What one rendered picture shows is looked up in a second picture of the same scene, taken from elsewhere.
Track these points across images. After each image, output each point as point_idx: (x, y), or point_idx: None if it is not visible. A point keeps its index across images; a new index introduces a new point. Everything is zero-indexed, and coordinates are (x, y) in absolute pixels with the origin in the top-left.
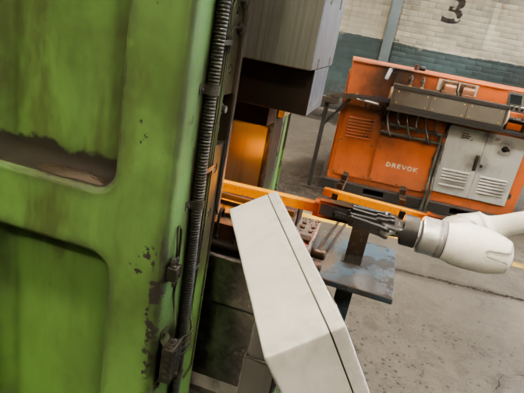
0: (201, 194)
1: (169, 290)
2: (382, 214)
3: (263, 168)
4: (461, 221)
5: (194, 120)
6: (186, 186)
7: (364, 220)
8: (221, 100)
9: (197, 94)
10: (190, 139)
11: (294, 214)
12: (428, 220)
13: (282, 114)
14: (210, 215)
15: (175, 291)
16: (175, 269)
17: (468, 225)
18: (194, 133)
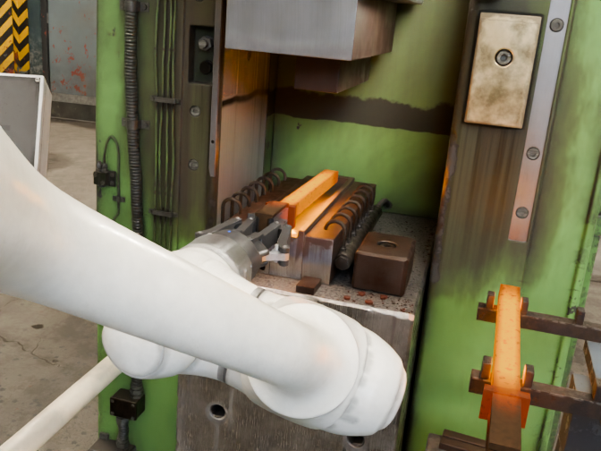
0: (126, 112)
1: (110, 201)
2: (259, 234)
3: (439, 209)
4: (269, 292)
5: (118, 33)
6: (119, 99)
7: (225, 223)
8: (170, 26)
9: (118, 9)
10: (114, 51)
11: (301, 234)
12: (207, 234)
13: (465, 114)
14: (198, 171)
15: (124, 213)
16: (96, 171)
17: (181, 252)
18: (122, 47)
